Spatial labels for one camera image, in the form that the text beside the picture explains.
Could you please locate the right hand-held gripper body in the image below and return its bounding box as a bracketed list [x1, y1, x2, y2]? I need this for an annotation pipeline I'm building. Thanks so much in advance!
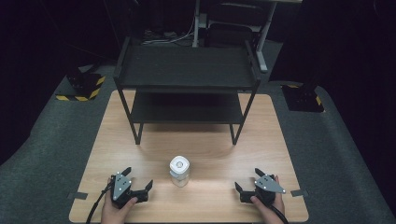
[239, 174, 287, 208]

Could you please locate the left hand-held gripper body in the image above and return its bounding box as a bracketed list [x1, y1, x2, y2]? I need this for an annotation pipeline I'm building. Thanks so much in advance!
[110, 171, 149, 210]

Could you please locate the person's left hand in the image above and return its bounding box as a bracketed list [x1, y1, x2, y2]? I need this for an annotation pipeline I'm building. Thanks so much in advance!
[100, 176, 139, 224]

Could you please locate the person's right hand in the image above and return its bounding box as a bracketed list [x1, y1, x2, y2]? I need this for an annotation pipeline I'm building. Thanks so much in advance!
[249, 175, 286, 224]

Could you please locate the grey tape strip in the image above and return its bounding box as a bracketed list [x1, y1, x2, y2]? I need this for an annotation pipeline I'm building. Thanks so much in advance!
[290, 189, 309, 199]
[66, 191, 90, 201]

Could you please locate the clear jar with white lid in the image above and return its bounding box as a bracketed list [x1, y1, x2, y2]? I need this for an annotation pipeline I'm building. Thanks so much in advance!
[169, 155, 191, 189]

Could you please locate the black stand base striped tape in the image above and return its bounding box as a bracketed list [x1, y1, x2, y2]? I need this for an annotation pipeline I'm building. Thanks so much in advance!
[55, 63, 106, 103]
[281, 81, 326, 113]

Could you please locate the black two-tier shelf rack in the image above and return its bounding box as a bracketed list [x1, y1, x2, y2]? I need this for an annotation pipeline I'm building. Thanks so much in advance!
[112, 35, 262, 147]

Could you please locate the black chair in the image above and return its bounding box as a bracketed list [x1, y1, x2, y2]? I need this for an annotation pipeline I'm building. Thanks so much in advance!
[205, 2, 266, 49]

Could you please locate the black cable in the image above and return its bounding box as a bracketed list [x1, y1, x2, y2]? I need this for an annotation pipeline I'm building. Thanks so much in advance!
[268, 203, 290, 224]
[85, 180, 115, 224]

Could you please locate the white desk frame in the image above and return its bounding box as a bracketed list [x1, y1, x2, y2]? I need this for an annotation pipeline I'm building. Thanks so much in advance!
[191, 0, 304, 75]

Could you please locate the white cable bundle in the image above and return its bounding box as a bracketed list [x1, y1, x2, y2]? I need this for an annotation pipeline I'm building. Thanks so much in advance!
[141, 17, 196, 47]

